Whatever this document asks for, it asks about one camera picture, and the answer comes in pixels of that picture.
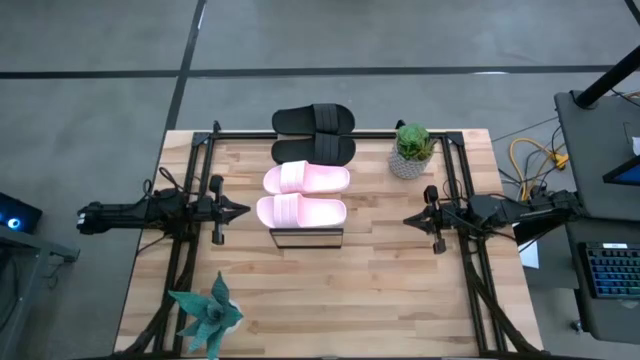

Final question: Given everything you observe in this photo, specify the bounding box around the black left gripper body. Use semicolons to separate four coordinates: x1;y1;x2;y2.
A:
202;175;232;245

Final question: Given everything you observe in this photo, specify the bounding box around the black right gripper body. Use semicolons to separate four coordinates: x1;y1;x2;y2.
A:
424;185;469;255

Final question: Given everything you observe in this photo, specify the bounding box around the pink slide sandal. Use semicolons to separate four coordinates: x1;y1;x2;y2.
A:
255;192;348;230
263;159;351;196

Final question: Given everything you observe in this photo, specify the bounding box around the black slide sandal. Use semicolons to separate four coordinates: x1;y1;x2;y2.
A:
271;132;357;167
271;103;356;136

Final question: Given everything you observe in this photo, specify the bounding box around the black metal wooden shelf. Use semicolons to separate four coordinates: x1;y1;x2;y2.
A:
268;127;357;250

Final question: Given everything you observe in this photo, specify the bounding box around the green plant in patterned pot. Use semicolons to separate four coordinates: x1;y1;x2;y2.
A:
388;123;437;180

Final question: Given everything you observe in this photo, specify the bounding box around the teal artificial agave plant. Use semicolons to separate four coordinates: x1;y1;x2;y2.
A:
167;271;245;360

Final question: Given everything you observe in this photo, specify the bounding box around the grey operator desk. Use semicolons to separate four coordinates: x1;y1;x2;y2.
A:
553;89;640;346

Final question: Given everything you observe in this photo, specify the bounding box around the backlit computer keyboard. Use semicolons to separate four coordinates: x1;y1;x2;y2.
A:
579;242;640;300

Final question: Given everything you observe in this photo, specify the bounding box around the laptop screen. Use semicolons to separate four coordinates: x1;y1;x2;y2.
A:
602;155;640;187

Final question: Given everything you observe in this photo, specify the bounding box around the grey side table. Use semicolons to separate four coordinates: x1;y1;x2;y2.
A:
0;224;81;351

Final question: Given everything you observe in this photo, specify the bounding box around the black computer with blue light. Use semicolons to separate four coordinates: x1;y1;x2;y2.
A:
0;192;44;235

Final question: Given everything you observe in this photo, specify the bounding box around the black pole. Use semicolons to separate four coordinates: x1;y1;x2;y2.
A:
574;44;640;109

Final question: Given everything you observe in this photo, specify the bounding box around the black table rig frame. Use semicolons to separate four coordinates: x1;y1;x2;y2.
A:
114;119;546;360

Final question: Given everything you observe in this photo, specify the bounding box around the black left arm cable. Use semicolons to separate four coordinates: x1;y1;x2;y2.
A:
142;166;201;201

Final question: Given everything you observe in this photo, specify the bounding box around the yellow cable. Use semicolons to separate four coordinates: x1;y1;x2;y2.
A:
508;138;570;201

